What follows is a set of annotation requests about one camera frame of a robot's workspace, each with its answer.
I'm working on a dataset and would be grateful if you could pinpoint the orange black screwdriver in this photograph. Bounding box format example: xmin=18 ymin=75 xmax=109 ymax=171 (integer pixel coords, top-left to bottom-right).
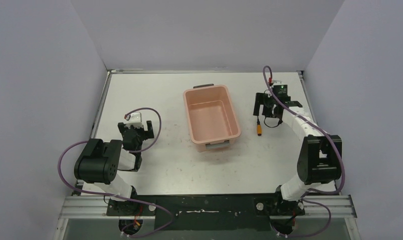
xmin=256 ymin=119 xmax=262 ymax=136

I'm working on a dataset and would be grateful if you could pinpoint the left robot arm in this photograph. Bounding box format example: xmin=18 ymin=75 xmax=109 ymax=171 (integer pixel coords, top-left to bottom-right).
xmin=74 ymin=120 xmax=155 ymax=216

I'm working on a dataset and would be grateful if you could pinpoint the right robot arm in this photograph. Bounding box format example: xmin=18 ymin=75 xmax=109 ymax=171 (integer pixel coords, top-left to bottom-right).
xmin=253 ymin=83 xmax=343 ymax=216

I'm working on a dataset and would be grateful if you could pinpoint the pink plastic bin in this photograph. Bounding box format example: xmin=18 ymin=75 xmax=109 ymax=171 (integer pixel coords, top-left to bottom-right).
xmin=183 ymin=84 xmax=242 ymax=152

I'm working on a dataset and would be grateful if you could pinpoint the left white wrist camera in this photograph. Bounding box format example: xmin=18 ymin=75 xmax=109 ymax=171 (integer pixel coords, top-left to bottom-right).
xmin=124 ymin=111 xmax=143 ymax=128

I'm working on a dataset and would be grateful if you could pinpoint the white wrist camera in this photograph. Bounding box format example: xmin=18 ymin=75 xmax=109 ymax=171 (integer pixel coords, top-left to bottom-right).
xmin=268 ymin=79 xmax=283 ymax=88
xmin=124 ymin=111 xmax=143 ymax=128

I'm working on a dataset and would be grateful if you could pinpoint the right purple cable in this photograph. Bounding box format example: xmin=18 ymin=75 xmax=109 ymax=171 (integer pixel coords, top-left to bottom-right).
xmin=262 ymin=65 xmax=346 ymax=239

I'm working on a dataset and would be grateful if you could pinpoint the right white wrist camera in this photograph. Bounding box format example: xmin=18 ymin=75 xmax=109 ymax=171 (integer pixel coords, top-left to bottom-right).
xmin=268 ymin=79 xmax=283 ymax=88

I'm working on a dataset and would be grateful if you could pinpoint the aluminium front rail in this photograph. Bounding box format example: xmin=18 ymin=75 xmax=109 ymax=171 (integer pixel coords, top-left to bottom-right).
xmin=59 ymin=195 xmax=357 ymax=219

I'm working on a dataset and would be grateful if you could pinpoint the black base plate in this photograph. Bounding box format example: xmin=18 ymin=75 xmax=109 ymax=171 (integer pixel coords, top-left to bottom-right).
xmin=106 ymin=193 xmax=305 ymax=231

